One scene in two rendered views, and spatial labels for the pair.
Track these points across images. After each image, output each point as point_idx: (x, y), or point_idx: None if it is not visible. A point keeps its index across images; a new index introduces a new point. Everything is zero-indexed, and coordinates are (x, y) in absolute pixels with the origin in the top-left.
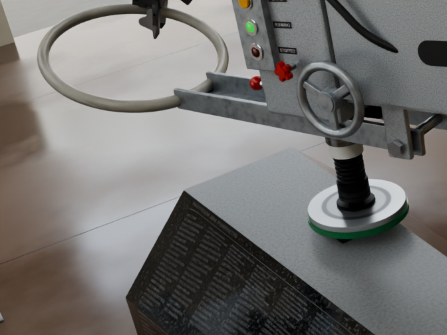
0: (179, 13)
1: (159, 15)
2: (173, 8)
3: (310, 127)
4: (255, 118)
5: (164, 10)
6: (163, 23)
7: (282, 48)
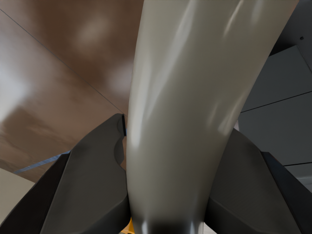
0: (272, 26)
1: (256, 194)
2: (179, 144)
3: None
4: None
5: (208, 190)
6: (124, 122)
7: None
